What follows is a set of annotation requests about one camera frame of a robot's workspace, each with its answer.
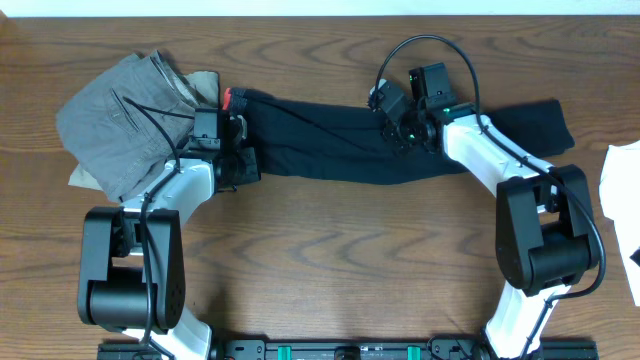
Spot black leggings with orange waistband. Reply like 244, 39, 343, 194
223, 88, 575, 185

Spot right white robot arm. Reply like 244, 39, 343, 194
368, 75, 607, 359

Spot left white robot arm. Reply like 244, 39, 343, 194
77, 139, 261, 359

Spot beige folded cloth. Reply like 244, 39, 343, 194
68, 71, 219, 191

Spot folded grey trousers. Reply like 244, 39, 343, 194
56, 51, 210, 202

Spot white cloth at right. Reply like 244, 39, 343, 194
599, 141, 639, 306

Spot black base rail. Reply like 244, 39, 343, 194
96, 337, 599, 360

